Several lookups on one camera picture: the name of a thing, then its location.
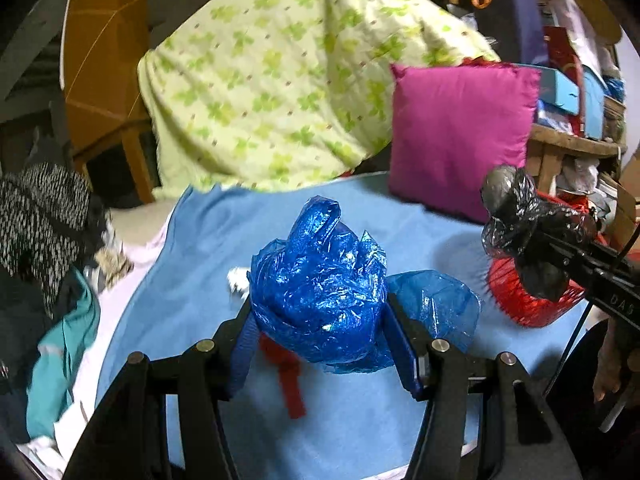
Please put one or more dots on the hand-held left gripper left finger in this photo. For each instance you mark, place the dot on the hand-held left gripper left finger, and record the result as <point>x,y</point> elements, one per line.
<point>244,356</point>

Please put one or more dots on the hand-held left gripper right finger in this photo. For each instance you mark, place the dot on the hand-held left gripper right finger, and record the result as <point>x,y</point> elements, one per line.
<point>403,356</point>

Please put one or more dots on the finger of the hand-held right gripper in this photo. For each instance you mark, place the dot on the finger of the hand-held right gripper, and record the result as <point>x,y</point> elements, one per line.
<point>565,262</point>
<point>580,249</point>

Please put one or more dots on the red ribbon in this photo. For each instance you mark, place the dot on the red ribbon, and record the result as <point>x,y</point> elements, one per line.
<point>292,385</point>

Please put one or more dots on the black plastic bag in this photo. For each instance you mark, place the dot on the black plastic bag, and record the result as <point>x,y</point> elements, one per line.
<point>515,210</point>

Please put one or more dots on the blue plastic bag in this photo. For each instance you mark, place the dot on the blue plastic bag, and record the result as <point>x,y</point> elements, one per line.
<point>320,285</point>

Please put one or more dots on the person's right hand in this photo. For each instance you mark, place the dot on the person's right hand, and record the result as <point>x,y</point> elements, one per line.
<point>607,370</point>

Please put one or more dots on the cardboard box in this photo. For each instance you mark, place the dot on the cardboard box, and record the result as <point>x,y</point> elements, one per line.
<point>622,215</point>

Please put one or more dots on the red mesh basket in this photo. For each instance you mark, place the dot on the red mesh basket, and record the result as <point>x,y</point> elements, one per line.
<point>520,302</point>

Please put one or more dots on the white crumpled paper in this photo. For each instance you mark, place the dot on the white crumpled paper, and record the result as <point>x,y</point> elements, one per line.
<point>237,280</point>

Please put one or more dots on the light blue blanket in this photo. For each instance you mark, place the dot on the light blue blanket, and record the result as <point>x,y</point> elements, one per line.
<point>210,260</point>

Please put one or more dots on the wooden shelf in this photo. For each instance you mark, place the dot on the wooden shelf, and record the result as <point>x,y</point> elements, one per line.
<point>565,145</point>

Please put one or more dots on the pale bed sheet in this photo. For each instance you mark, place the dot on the pale bed sheet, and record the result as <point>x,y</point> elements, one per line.
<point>130,270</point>

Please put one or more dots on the blue box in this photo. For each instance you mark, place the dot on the blue box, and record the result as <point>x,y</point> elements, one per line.
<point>560,95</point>

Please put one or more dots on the beige patterned cloth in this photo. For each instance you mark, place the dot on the beige patterned cloth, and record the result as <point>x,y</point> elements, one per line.
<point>114,262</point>

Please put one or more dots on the magenta pillow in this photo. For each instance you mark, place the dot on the magenta pillow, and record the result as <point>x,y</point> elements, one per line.
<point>455,135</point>

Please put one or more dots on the teal garment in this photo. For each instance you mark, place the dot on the teal garment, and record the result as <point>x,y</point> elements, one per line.
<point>60,360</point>

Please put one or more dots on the red box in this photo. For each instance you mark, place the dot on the red box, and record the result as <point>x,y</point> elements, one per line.
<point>562,50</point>

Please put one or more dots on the dark garment pile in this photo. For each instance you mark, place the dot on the dark garment pile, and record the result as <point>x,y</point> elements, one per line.
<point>20,340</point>

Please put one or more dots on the white crumpled cloth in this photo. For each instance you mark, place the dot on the white crumpled cloth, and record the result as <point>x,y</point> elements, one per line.
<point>40,452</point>

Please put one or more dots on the navy cloth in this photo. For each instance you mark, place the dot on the navy cloth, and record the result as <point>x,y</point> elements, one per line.
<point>520,25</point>

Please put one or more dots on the black white speckled garment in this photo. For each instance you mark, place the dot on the black white speckled garment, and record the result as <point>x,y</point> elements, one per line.
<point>45,220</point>

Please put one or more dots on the green floral quilt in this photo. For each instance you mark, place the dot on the green floral quilt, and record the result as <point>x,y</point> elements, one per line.
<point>275,85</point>

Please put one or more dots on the orange wooden cabinet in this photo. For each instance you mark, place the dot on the orange wooden cabinet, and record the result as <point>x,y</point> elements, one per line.
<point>100,60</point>

